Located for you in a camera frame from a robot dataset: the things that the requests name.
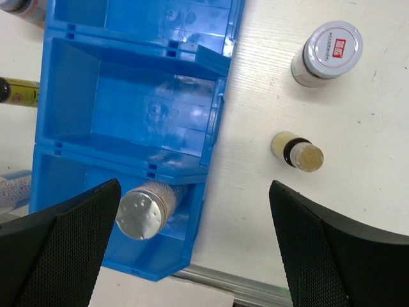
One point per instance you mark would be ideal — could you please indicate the small yellow-label bottle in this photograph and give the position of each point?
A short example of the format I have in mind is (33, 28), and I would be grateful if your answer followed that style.
(19, 92)
(297, 152)

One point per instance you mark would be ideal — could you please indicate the silver-lid shaker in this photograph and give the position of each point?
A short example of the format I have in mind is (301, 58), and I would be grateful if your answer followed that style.
(144, 210)
(15, 190)

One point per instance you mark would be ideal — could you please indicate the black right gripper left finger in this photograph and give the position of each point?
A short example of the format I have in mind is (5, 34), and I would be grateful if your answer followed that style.
(53, 257)

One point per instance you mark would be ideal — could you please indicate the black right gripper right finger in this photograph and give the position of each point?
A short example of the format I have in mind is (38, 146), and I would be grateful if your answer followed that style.
(333, 260)

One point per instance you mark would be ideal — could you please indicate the blue three-compartment plastic bin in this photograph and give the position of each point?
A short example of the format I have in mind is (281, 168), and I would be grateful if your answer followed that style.
(134, 90)

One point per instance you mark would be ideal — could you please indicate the white-lid spice jar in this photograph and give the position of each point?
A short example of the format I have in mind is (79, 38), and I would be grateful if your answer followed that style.
(332, 50)
(32, 11)

